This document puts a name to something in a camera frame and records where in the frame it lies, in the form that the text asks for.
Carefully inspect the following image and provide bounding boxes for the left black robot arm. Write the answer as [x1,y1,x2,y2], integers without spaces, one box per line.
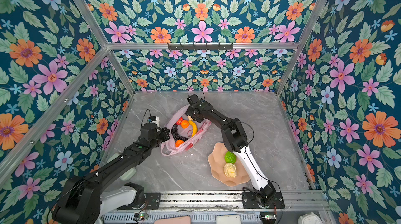
[52,123,170,224]

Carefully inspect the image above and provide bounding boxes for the green rectangular container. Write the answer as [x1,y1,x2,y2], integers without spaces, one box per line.
[107,153,136,181]

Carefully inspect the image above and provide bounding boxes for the pink flower-shaped plate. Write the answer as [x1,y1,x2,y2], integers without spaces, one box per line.
[208,143,250,187]

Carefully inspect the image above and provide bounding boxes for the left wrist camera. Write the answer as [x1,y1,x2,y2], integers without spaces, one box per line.
[147,115,160,127]

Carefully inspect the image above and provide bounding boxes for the white round device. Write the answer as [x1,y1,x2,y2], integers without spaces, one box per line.
[298,212,323,224]

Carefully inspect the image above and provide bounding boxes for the red fake fruit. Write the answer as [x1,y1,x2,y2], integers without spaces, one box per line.
[175,117,183,125]

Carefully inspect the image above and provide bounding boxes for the green fake custard apple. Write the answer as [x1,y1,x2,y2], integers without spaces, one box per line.
[224,152,237,164]

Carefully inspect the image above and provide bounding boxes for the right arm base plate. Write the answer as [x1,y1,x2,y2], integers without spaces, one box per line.
[241,190,285,209]

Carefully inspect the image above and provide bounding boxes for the beige fake potato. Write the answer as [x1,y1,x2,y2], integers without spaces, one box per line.
[223,163,237,178]

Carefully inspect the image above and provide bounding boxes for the pink plastic bag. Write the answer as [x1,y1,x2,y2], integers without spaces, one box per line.
[161,106,212,156]

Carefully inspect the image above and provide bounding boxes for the white box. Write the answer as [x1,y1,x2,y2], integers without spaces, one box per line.
[216,215,241,224]

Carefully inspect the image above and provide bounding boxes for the pink phone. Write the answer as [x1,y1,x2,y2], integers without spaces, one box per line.
[154,216,191,224]

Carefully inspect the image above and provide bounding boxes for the black hook rail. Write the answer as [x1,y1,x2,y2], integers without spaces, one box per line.
[167,43,234,51]

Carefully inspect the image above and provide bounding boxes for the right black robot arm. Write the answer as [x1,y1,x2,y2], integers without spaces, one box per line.
[186,94,277,208]

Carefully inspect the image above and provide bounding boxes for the dark purple fake grapes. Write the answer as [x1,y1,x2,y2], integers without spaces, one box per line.
[171,125,188,141]

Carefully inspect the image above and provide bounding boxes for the orange fake fruit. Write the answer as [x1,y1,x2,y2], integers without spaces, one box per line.
[175,139,185,148]
[180,120,190,129]

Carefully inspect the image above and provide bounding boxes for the yellow fake banana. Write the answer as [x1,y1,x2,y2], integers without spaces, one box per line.
[189,120,198,137]

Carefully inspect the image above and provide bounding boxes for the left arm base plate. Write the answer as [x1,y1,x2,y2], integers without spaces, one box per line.
[118,193,161,210]

